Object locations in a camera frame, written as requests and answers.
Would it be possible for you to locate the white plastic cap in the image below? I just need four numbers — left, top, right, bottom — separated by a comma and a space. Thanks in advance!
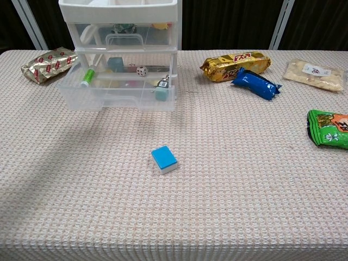
80, 24, 98, 46

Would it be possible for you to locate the green glue stick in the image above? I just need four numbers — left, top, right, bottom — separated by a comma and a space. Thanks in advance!
80, 61, 98, 88

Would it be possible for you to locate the beige woven tablecloth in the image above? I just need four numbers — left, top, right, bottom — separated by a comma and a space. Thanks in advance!
0, 49, 348, 261

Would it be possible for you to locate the clear plastic container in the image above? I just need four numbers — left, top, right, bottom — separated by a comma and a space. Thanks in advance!
67, 22, 178, 50

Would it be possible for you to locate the black pleated curtain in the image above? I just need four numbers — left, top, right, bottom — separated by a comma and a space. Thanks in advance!
24, 0, 74, 51
178, 0, 283, 51
279, 0, 348, 51
0, 0, 36, 54

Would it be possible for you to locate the white metal frame post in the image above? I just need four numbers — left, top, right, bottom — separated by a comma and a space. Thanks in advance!
269, 0, 291, 49
12, 0, 49, 51

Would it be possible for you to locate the teal cube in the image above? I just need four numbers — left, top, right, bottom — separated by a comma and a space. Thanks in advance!
107, 56, 125, 73

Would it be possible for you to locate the gold red-print snack packet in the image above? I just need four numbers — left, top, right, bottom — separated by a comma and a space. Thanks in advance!
21, 46, 79, 84

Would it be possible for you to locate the blue snack packet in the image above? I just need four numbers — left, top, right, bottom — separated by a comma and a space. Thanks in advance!
231, 67, 283, 101

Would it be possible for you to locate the teal eraser keychain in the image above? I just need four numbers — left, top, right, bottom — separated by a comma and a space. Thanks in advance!
151, 74, 172, 102

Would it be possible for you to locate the clear bag of crackers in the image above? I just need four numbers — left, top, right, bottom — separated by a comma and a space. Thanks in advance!
282, 58, 345, 94

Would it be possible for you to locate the white plastic drawer cabinet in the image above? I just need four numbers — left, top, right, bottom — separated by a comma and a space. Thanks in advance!
58, 0, 182, 103

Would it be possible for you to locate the gold biscuit bar packet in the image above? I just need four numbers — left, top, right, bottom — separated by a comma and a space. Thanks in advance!
200, 51, 272, 83

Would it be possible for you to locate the blue white mahjong tile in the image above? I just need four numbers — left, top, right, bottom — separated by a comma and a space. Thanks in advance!
151, 145, 178, 176

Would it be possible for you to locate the green rice cracker bag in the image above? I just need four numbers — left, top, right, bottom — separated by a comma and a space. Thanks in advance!
307, 109, 348, 150

